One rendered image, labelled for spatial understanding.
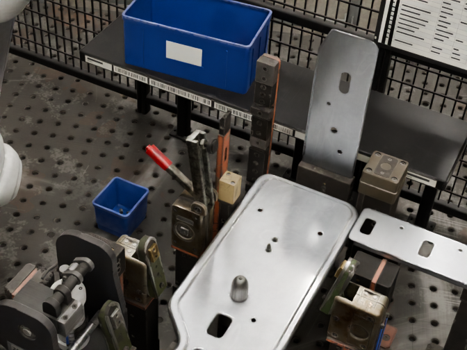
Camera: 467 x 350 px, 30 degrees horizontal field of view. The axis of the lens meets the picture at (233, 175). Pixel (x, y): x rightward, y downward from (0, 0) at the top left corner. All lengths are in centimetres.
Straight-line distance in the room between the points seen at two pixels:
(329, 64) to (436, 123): 38
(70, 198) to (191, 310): 71
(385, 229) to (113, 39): 82
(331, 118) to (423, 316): 52
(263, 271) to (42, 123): 99
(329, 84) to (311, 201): 24
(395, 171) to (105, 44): 77
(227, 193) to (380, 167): 32
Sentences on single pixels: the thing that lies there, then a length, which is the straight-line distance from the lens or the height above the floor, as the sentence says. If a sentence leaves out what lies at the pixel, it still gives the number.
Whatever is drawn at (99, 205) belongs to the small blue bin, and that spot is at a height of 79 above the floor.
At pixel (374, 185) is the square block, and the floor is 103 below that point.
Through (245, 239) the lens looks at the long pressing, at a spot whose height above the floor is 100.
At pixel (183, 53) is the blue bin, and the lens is 196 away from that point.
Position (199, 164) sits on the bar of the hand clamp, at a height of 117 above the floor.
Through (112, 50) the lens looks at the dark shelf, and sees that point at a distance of 210.
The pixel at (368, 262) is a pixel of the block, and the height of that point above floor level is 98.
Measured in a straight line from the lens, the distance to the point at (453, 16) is 188.
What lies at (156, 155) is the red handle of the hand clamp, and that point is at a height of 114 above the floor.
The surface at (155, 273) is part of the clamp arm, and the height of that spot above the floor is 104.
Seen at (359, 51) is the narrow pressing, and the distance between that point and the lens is 165.
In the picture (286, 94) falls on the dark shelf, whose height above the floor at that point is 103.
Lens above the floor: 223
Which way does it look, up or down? 43 degrees down
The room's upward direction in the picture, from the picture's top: 4 degrees clockwise
